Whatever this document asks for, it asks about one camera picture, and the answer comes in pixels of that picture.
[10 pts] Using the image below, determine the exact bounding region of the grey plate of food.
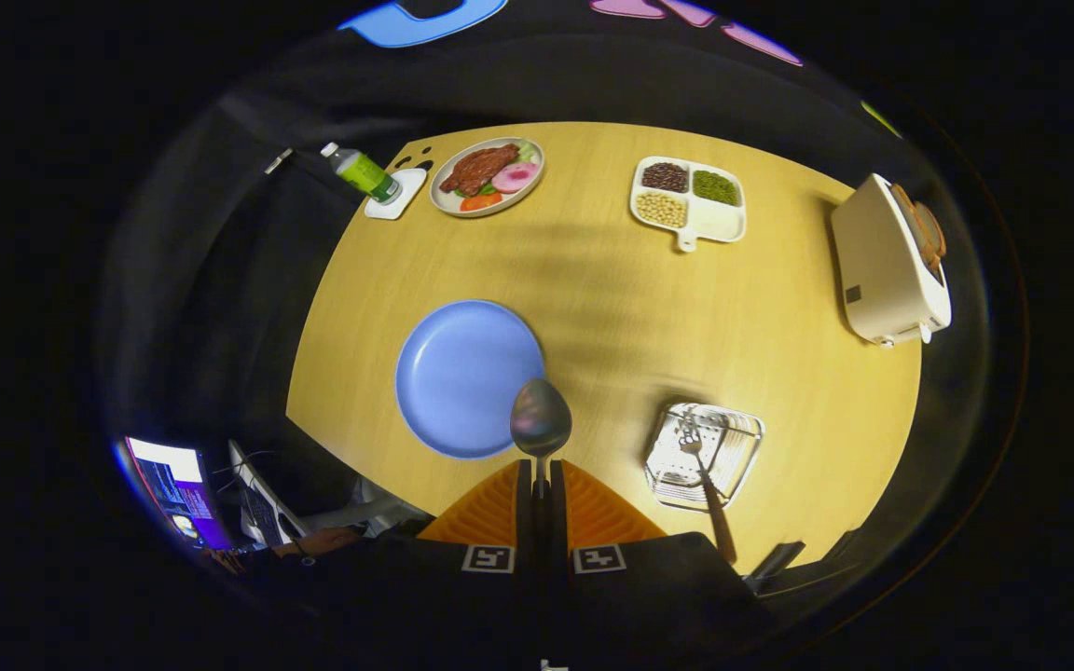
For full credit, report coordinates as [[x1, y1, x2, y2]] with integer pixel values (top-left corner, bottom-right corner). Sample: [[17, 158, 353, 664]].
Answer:
[[429, 137, 546, 219]]

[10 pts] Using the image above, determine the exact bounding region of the white divided tray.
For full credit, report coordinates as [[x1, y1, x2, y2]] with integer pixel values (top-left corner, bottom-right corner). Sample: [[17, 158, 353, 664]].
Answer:
[[629, 156, 748, 253]]

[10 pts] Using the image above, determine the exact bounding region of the yellow beans pile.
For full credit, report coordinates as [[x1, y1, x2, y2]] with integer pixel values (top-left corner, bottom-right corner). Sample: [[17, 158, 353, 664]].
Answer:
[[636, 192, 688, 229]]

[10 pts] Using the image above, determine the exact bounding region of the computer monitor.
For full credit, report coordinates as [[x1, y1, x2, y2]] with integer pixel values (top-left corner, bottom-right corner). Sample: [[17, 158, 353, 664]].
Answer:
[[122, 436, 235, 551]]

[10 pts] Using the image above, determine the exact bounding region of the dark red beans pile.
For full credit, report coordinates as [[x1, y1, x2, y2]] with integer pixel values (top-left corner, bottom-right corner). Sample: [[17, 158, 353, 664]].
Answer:
[[641, 162, 690, 194]]

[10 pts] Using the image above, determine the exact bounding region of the white coaster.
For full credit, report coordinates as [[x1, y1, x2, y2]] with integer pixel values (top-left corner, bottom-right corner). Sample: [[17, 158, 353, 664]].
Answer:
[[365, 166, 429, 221]]

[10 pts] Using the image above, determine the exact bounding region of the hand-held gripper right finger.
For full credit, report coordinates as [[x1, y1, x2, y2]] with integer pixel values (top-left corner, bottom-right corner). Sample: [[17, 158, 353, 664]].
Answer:
[[544, 459, 771, 671]]

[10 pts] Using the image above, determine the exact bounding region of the green beans pile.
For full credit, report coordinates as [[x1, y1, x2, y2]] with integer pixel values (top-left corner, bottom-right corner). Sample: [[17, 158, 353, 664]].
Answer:
[[693, 170, 741, 207]]

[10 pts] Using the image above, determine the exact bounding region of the computer keyboard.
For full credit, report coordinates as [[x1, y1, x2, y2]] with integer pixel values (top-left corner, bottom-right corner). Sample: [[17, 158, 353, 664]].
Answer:
[[227, 440, 300, 546]]

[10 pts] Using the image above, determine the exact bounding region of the metal spoon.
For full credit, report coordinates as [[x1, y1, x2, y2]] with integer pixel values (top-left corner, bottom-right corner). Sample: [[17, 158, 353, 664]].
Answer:
[[510, 377, 573, 560]]

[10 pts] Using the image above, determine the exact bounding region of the green label plastic bottle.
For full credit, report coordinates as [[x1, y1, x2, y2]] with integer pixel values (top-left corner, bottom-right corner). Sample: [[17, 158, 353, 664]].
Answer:
[[321, 142, 404, 206]]

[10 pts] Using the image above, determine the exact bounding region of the toast bread slice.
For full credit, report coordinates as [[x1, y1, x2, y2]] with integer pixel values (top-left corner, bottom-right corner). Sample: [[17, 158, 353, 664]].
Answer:
[[891, 184, 948, 271]]

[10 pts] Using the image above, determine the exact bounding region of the metal fork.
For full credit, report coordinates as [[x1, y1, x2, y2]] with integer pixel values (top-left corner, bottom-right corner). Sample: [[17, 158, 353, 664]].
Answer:
[[679, 424, 738, 565]]

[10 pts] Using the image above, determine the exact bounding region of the blue plate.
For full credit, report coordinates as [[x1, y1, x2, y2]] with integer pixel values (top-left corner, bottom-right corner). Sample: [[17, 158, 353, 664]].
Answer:
[[395, 299, 547, 459]]

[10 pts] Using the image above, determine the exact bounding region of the pink ham slice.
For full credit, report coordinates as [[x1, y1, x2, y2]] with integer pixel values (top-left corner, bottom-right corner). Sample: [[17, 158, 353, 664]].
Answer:
[[491, 161, 540, 194]]

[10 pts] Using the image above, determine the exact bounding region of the metal wire rack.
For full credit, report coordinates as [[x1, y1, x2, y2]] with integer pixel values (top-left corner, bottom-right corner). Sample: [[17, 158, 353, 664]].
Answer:
[[643, 402, 765, 512]]

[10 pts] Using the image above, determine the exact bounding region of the white toaster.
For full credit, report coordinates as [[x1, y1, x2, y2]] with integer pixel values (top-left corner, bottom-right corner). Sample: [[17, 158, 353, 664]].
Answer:
[[830, 173, 953, 348]]

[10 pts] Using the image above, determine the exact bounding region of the brown meat piece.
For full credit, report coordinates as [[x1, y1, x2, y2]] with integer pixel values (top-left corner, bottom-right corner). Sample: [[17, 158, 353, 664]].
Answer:
[[439, 144, 521, 197]]

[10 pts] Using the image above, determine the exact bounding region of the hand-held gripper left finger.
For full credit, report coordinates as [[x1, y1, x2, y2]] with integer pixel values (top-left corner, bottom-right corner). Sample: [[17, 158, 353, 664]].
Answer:
[[313, 459, 543, 671]]

